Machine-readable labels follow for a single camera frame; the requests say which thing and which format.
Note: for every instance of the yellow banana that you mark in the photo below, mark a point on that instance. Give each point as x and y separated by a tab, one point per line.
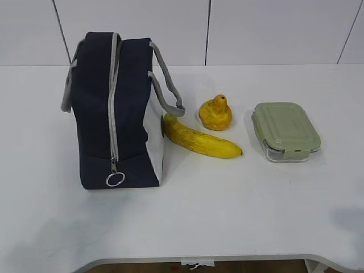
197	141

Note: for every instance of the yellow pear-shaped fruit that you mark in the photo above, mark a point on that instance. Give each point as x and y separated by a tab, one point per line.
216	114

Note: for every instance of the navy blue lunch bag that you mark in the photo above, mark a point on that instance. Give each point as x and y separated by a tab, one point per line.
119	91

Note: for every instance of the green lidded glass container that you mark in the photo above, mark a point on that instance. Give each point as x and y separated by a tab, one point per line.
285	132

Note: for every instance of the white tape piece under table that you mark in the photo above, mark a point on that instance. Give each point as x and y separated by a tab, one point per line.
195	263

